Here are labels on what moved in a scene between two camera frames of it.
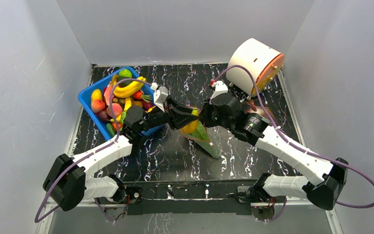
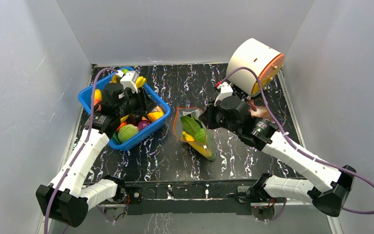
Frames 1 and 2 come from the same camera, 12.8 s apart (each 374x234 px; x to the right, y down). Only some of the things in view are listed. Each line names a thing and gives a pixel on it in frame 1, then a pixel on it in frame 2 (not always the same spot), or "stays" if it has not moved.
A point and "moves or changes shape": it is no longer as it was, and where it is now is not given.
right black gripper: (208, 115) stays
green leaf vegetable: (200, 132) moves or changes shape
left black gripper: (179, 121) to (145, 104)
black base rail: (224, 197) stays
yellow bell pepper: (190, 127) moves or changes shape
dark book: (252, 106) stays
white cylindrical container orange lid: (261, 61) stays
